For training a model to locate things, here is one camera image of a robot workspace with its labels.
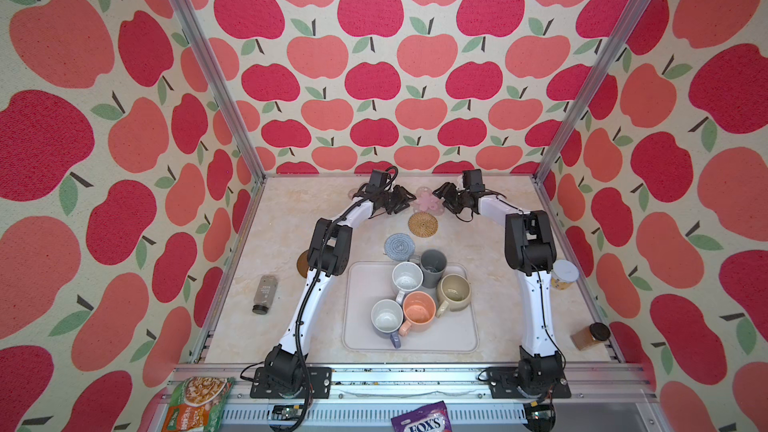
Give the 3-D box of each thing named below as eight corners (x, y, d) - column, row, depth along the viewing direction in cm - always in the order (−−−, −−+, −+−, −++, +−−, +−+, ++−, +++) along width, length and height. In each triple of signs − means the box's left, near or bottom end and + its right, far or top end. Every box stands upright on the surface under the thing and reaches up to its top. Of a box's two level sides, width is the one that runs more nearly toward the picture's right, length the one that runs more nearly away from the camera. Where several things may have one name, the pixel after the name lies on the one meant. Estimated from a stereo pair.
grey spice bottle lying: (255, 315, 87) (250, 310, 84) (264, 281, 94) (260, 275, 91) (269, 315, 87) (264, 310, 84) (278, 281, 94) (274, 275, 91)
